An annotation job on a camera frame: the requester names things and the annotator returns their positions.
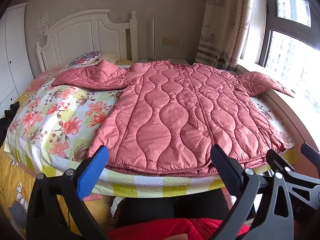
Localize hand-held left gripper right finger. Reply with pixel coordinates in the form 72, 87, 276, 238
211, 144, 294, 240

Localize yellow printed bedsheet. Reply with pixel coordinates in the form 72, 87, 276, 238
0, 147, 118, 233

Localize printed beige curtain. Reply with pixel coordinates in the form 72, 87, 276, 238
195, 0, 267, 69

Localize floral blanket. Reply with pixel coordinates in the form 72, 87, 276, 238
5, 64, 295, 198

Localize white bed headboard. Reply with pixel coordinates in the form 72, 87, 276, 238
36, 9, 138, 72

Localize person's red jacket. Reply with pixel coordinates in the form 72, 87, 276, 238
107, 217, 250, 240

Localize black cloth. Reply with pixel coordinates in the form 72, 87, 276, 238
0, 102, 20, 140

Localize person's black pants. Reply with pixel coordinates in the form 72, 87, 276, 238
115, 190, 233, 230

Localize round patterned cushion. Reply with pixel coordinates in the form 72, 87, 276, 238
69, 51, 102, 67

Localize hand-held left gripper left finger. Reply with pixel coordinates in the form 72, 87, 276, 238
26, 145, 109, 240

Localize beige pillow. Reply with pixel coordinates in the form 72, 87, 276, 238
100, 52, 118, 64

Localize white nightstand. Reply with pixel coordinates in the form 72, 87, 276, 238
139, 57, 189, 65

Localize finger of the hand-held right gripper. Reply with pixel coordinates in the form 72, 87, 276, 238
266, 151, 320, 205
301, 143, 320, 167

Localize window sill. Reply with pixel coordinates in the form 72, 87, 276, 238
236, 64, 320, 143

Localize white wardrobe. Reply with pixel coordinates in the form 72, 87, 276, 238
0, 2, 34, 105

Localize pink quilted jacket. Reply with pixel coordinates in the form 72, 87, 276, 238
51, 60, 296, 176

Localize window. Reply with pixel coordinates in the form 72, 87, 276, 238
259, 0, 320, 110

